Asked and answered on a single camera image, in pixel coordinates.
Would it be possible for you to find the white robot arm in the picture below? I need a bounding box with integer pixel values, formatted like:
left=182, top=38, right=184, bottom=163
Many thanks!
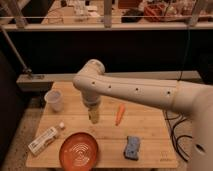
left=73, top=59, right=213, bottom=171

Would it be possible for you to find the orange carrot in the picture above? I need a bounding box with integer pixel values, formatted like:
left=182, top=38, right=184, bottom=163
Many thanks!
left=115, top=104, right=125, bottom=126

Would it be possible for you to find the orange patterned plate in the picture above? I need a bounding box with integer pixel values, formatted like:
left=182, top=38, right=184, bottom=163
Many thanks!
left=59, top=132, right=99, bottom=171

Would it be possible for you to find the translucent plastic cup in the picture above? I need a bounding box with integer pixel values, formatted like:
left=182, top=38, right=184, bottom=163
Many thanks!
left=44, top=90, right=63, bottom=112

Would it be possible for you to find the blue grey sponge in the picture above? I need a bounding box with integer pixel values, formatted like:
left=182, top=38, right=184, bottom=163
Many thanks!
left=123, top=136, right=140, bottom=161

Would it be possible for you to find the diagonal metal support rod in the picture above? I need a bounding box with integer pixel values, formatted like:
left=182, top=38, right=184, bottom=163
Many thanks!
left=0, top=25, right=32, bottom=78

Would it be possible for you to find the grey metal rail beam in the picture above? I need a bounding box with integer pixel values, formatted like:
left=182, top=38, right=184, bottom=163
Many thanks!
left=16, top=70, right=202, bottom=92

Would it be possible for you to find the black power cable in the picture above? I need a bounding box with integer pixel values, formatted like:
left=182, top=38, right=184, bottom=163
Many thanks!
left=164, top=111, right=194, bottom=163

